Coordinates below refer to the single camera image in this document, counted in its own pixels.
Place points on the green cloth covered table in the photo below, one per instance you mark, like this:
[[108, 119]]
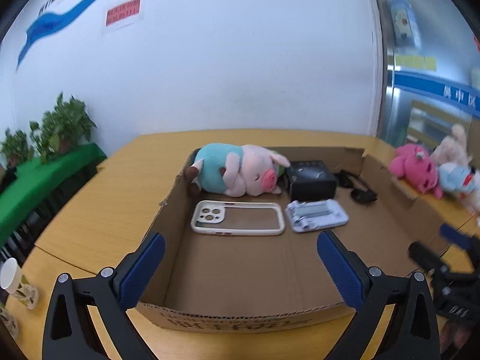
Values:
[[36, 181]]

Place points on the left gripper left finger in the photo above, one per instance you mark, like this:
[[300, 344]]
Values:
[[69, 330]]

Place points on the black sunglasses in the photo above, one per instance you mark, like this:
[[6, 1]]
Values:
[[360, 191]]

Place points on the small potted green plant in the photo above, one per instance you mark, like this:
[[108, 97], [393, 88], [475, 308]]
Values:
[[15, 148]]

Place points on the white clear phone case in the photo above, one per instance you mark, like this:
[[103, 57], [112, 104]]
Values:
[[238, 218]]

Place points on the black product box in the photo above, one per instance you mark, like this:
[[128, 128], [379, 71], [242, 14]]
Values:
[[310, 181]]

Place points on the grey folding phone stand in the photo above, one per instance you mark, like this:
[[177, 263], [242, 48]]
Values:
[[305, 217]]

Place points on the pink plush toy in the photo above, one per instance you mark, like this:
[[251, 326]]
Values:
[[414, 164]]

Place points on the large cardboard box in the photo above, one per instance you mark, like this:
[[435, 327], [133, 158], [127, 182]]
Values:
[[215, 283]]

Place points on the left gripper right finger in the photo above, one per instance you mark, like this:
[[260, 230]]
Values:
[[412, 332]]

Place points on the light blue plush toy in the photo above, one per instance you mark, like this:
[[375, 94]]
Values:
[[458, 180]]

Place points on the beige plush toy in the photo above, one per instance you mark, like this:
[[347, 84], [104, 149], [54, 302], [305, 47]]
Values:
[[453, 149]]

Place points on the red notice on wall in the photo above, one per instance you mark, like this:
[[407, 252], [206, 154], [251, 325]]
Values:
[[124, 14]]

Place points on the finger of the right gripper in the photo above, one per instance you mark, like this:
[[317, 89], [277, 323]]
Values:
[[466, 242], [426, 259]]

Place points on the white paper cup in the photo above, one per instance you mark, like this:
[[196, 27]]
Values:
[[10, 275]]

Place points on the pig plush teal shirt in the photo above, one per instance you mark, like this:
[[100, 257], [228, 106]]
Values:
[[236, 170]]

